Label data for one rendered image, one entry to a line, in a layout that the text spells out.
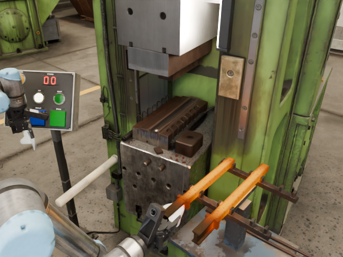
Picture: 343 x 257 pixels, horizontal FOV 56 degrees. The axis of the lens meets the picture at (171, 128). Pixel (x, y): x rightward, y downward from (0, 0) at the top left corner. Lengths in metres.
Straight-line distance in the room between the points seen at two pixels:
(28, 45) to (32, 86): 4.64
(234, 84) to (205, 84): 0.49
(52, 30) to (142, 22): 5.53
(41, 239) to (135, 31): 0.90
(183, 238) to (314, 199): 1.67
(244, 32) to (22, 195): 0.93
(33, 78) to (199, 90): 0.86
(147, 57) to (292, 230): 1.67
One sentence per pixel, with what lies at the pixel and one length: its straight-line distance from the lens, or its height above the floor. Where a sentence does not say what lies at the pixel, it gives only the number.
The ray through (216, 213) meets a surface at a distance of 1.05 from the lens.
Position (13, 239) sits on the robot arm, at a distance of 0.67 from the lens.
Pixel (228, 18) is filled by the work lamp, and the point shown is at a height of 1.50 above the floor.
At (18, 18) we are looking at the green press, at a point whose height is 0.61.
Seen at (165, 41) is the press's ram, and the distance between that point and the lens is 1.27.
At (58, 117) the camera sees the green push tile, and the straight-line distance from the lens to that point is 1.62.
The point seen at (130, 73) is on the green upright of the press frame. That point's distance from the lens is 1.61.
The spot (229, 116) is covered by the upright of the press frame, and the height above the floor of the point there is 1.09.
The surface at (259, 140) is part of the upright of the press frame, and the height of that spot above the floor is 1.01.
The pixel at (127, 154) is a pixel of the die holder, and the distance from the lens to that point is 1.56.
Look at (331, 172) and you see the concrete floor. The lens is 3.18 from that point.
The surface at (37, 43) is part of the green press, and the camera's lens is 6.36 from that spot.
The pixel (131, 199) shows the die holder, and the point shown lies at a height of 0.58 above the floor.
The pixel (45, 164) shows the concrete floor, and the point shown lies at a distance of 3.11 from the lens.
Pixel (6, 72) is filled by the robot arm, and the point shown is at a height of 1.29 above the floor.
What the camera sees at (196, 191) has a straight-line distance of 1.12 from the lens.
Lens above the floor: 1.74
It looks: 30 degrees down
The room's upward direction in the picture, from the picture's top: 1 degrees clockwise
